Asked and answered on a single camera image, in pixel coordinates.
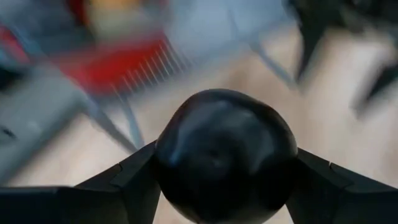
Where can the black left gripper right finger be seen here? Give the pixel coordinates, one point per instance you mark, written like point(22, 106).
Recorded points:
point(342, 199)

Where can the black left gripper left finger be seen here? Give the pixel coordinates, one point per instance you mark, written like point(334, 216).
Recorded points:
point(77, 205)

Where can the black round fruit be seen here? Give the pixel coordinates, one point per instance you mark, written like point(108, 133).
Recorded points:
point(224, 155)

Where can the red bowl with grey rim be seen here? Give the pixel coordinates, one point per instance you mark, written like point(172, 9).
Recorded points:
point(118, 65)

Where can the grey perforated metal shelf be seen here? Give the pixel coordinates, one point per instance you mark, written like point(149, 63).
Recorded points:
point(37, 102)

